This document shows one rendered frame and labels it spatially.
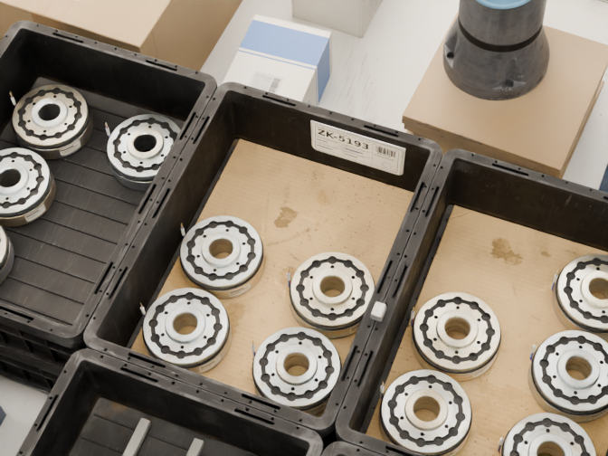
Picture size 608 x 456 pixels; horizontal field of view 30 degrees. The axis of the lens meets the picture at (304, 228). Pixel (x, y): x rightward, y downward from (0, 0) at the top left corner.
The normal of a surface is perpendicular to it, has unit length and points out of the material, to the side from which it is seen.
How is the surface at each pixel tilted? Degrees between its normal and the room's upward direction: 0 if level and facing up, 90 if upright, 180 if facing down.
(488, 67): 73
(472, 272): 0
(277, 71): 0
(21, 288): 0
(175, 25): 90
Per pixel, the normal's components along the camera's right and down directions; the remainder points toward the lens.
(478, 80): -0.43, 0.60
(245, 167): -0.04, -0.52
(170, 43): 0.92, 0.33
